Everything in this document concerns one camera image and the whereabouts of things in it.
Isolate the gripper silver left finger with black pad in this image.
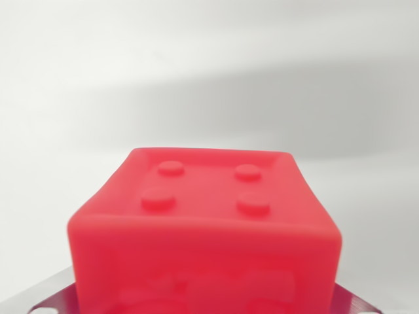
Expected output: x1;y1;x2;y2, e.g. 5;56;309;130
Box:
0;265;81;314

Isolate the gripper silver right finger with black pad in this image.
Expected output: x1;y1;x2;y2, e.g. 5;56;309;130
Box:
333;277;384;314

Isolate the red studded cube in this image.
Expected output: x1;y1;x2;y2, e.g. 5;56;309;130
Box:
66;147;343;314

